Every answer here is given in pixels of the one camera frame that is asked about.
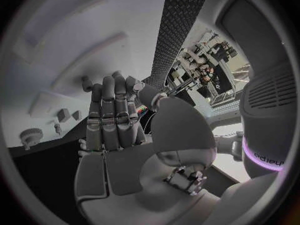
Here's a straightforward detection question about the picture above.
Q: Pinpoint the small grey peg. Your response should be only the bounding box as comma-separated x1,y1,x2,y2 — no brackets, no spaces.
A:
53,122,63,136

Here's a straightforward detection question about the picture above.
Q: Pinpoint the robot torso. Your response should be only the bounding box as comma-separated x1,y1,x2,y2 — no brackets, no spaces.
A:
214,0,298,179

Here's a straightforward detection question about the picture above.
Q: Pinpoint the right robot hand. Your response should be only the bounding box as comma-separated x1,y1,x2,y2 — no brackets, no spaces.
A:
73,70,223,225

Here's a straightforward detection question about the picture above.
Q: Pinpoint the white task board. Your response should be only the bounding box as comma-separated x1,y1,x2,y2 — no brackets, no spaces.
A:
4,0,169,150

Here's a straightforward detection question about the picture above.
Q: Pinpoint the grey cylinder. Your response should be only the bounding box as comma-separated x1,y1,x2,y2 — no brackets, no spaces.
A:
80,75,94,93

